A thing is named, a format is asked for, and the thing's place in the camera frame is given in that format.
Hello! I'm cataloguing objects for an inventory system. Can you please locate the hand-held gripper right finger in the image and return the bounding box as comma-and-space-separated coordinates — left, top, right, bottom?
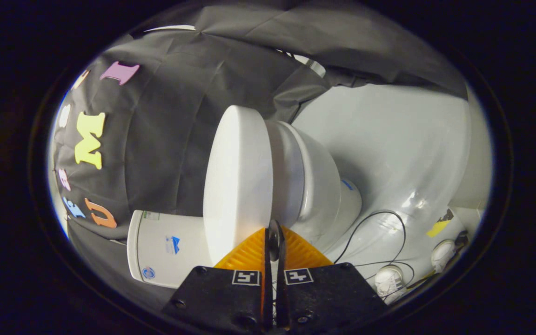
275, 227, 389, 332

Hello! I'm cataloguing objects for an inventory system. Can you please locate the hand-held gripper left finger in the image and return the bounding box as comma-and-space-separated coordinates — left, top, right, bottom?
162, 227, 273, 332

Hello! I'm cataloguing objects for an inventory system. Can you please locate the white toilet tank lid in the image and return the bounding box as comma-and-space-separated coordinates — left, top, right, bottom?
127, 210, 142, 282

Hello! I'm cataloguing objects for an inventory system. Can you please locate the white ceramic toilet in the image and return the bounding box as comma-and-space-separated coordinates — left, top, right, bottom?
127, 120, 362, 289

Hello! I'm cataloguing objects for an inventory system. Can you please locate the yellow tape piece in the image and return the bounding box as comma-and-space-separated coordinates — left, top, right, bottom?
426, 219, 453, 238

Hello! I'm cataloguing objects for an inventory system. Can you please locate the black backdrop cloth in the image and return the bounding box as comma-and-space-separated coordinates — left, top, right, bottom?
49, 2, 469, 303

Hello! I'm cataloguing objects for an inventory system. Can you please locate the thin black cable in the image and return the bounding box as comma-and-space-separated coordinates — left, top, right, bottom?
333, 211, 415, 290

